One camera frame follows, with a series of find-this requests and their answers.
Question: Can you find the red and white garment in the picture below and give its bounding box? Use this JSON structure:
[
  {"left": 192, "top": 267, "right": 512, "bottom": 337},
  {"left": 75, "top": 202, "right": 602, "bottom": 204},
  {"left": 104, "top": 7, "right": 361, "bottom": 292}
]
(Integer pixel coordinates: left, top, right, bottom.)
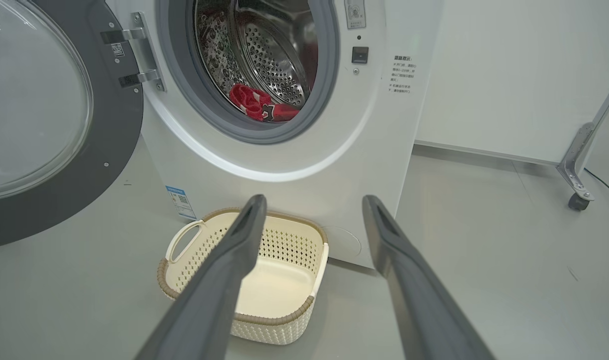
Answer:
[{"left": 228, "top": 83, "right": 301, "bottom": 123}]

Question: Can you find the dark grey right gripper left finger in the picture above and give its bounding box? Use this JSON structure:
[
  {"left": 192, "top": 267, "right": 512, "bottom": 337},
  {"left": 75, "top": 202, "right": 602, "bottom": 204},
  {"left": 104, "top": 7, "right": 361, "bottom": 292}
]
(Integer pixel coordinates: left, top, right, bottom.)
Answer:
[{"left": 134, "top": 194, "right": 268, "bottom": 360}]

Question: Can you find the white front-load washing machine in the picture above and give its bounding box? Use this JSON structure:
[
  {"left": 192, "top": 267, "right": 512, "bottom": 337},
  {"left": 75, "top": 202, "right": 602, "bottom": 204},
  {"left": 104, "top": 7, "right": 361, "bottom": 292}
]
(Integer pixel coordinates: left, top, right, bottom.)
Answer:
[{"left": 104, "top": 0, "right": 443, "bottom": 271}]

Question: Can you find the metal stand leg with caster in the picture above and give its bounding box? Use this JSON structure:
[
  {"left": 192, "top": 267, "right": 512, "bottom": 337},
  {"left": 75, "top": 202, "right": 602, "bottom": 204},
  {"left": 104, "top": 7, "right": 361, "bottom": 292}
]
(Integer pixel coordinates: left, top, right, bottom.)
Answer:
[{"left": 556, "top": 70, "right": 609, "bottom": 212}]

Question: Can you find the grey warning sticker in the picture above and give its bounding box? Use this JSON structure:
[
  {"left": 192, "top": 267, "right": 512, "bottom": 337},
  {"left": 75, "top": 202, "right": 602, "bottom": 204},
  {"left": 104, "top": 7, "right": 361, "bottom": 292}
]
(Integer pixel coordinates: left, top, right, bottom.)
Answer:
[{"left": 344, "top": 0, "right": 366, "bottom": 30}]

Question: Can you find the blue energy label sticker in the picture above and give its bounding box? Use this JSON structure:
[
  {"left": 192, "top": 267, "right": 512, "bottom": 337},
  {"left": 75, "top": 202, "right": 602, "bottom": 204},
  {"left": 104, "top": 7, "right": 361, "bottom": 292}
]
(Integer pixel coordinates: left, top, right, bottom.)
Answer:
[{"left": 165, "top": 186, "right": 197, "bottom": 221}]

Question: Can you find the black floor cable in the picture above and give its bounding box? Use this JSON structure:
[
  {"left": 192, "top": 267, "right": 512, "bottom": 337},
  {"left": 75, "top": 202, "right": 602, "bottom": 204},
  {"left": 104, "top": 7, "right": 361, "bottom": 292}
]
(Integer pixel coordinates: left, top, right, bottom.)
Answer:
[{"left": 583, "top": 167, "right": 609, "bottom": 207}]

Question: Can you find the grey metal door hinge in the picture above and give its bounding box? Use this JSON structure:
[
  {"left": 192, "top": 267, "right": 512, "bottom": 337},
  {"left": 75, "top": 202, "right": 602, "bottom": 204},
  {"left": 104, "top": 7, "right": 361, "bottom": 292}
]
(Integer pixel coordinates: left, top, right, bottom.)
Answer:
[{"left": 100, "top": 12, "right": 166, "bottom": 92}]

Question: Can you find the cream plastic laundry basket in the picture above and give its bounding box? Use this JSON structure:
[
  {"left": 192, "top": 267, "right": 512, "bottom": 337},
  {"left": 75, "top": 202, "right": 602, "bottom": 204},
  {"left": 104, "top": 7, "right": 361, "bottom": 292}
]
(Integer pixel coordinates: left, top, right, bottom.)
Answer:
[{"left": 157, "top": 207, "right": 330, "bottom": 346}]

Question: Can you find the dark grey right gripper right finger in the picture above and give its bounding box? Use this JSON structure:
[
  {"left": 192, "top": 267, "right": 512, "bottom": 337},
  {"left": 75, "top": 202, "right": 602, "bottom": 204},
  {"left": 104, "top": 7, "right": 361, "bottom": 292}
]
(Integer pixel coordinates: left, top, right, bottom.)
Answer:
[{"left": 362, "top": 194, "right": 496, "bottom": 360}]

